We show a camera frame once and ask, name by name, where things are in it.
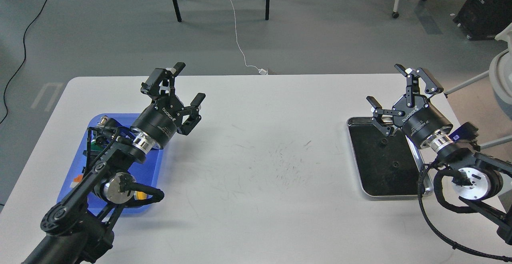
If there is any black cable on floor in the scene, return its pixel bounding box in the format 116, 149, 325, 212
0, 0, 96, 124

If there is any black equipment case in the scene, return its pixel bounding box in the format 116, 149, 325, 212
453, 0, 512, 40

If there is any silver metal tray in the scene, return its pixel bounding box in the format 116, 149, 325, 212
347, 117, 424, 200

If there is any white chair at right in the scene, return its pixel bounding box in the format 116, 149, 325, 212
444, 23, 512, 150

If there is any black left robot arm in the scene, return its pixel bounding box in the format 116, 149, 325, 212
24, 62, 206, 264

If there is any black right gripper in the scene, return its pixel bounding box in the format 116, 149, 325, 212
366, 64, 453, 149

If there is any yellow push button switch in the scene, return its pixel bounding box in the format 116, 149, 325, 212
134, 191, 148, 200

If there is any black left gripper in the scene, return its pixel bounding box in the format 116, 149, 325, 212
130, 62, 206, 149

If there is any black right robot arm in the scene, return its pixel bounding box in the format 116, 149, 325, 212
366, 64, 511, 262

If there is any blue plastic tray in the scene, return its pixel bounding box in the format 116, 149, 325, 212
57, 113, 164, 215

